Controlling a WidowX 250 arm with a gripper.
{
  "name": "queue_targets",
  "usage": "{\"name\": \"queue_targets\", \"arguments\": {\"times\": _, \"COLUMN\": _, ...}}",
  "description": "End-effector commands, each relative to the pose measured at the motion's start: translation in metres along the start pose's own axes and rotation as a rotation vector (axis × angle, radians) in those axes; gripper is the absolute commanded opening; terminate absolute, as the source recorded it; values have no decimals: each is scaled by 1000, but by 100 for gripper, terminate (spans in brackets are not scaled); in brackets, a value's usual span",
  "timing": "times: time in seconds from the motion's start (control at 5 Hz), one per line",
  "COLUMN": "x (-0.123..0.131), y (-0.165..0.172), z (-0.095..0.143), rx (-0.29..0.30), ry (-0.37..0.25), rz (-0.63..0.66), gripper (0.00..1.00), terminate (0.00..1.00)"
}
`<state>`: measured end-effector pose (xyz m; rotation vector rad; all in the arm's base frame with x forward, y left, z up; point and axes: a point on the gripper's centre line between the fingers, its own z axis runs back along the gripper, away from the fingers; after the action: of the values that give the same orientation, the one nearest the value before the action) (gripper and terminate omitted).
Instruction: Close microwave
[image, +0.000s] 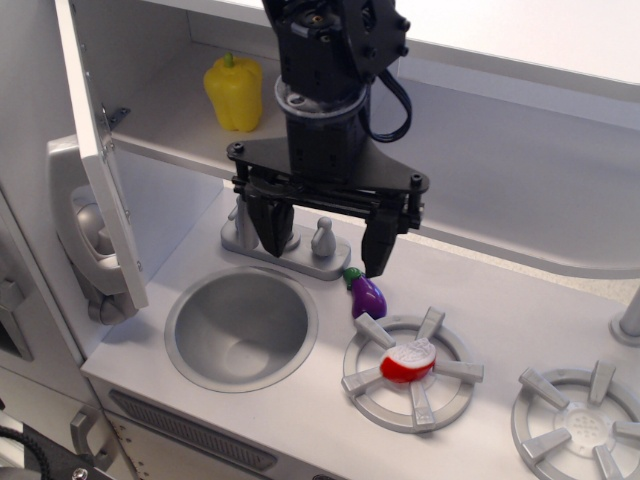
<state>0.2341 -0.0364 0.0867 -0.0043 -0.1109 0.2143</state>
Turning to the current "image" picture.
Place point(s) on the white microwave door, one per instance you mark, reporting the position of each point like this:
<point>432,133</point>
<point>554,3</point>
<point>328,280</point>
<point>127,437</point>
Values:
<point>97,155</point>

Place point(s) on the grey post at right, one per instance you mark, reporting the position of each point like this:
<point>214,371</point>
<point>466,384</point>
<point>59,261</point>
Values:
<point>624,327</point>

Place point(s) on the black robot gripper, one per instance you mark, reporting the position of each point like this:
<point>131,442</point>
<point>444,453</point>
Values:
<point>334,167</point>

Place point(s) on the purple toy eggplant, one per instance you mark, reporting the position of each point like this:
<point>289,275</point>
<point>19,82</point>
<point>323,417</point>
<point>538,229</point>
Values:
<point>367,298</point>

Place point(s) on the grey oven vent strip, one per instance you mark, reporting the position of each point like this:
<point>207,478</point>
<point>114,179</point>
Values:
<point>194,434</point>

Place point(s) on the grey oven door handle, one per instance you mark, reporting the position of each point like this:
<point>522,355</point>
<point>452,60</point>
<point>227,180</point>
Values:
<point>93,450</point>

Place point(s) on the grey left stove burner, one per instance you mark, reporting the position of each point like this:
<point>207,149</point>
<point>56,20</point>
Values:
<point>421,406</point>

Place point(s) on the round metal sink bowl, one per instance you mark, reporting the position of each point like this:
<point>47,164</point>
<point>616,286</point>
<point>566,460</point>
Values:
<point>241,330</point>

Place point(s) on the grey stove burner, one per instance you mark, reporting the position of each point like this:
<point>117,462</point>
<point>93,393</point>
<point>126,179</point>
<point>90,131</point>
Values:
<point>421,406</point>
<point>576,424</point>

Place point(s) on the grey toy faucet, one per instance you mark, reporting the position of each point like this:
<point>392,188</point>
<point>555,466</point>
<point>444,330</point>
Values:
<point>316,252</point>

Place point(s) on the grey right stove burner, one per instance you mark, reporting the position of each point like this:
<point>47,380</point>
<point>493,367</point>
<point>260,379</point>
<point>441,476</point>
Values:
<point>576,424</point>

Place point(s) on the grey toy telephone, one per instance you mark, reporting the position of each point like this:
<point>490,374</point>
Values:
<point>82,231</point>

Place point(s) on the red white toy food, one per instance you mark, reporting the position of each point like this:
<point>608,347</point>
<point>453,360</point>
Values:
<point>408,362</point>

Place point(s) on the yellow toy bell pepper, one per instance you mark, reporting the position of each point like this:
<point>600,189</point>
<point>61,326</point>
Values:
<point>234,87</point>

